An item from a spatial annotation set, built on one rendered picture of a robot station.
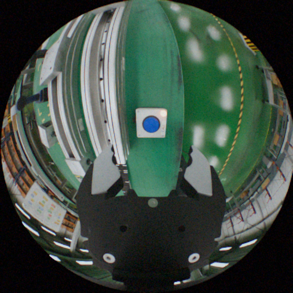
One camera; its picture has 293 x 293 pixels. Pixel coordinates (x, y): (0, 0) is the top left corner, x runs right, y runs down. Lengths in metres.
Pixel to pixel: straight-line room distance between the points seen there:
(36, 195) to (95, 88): 3.14
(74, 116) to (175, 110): 0.35
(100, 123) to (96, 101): 0.07
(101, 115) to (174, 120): 0.23
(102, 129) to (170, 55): 0.32
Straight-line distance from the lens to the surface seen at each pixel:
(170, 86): 0.29
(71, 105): 0.36
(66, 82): 0.36
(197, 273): 0.57
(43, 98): 0.56
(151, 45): 0.34
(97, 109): 0.27
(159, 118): 0.22
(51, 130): 0.51
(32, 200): 3.23
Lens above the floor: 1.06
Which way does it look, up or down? 60 degrees down
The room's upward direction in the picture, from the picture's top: 176 degrees counter-clockwise
